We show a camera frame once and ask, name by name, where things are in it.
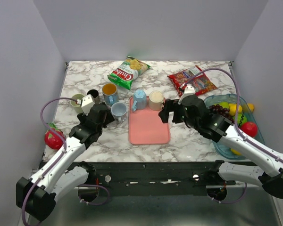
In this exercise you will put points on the green chips bag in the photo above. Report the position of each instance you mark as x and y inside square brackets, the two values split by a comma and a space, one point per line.
[127, 72]

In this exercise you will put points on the red apple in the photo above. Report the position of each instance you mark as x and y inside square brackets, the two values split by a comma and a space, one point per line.
[250, 128]

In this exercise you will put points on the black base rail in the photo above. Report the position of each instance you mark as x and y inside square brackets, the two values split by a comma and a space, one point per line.
[140, 179]

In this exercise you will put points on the brown mug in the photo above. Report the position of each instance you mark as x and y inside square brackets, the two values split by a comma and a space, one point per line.
[95, 95]

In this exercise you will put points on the yellow fruit outside basket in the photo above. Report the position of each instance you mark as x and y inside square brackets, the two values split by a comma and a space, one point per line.
[248, 108]

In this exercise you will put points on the green mug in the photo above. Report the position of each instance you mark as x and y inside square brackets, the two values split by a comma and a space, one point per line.
[76, 103]

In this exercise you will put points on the yellow lemon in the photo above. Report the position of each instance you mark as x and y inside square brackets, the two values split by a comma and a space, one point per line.
[232, 109]

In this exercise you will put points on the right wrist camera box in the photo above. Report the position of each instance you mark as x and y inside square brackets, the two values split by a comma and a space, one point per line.
[188, 91]

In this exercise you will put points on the yellow banana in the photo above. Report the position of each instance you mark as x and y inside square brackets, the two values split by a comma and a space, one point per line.
[235, 152]

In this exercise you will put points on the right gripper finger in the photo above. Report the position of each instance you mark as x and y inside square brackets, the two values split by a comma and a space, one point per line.
[177, 117]
[168, 107]

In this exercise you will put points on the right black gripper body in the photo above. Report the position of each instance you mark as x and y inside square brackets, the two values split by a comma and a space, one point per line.
[189, 121]

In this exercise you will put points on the red dragon fruit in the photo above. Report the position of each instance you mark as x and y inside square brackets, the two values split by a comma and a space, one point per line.
[52, 140]

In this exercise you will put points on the red snack bag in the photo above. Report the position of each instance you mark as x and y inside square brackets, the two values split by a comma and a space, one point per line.
[202, 84]

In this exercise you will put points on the light blue mug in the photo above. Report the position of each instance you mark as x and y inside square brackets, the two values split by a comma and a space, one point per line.
[139, 100]

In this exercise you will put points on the cream mug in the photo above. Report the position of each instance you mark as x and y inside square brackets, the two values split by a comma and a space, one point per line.
[156, 100]

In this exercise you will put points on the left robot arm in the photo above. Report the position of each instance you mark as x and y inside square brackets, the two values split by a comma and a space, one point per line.
[37, 195]

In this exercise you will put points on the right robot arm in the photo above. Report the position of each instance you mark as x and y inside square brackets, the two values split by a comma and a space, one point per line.
[268, 170]

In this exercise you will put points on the purple grapes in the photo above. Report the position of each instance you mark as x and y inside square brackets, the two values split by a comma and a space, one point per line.
[218, 109]

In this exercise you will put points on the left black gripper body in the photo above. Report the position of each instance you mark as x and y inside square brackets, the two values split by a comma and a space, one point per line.
[109, 118]

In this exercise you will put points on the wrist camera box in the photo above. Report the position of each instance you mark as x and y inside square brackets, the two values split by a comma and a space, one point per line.
[188, 91]
[87, 104]

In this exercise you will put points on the pink tray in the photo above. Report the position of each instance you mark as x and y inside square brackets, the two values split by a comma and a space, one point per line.
[146, 128]

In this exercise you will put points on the blue glazed mug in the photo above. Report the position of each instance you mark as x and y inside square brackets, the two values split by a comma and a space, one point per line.
[110, 94]

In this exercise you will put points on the grey mug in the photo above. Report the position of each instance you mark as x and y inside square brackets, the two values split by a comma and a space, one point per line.
[119, 112]

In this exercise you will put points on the green pear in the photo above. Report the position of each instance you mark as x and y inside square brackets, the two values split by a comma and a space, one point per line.
[224, 105]

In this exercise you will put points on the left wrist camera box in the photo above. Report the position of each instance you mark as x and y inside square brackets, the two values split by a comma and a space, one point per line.
[87, 104]

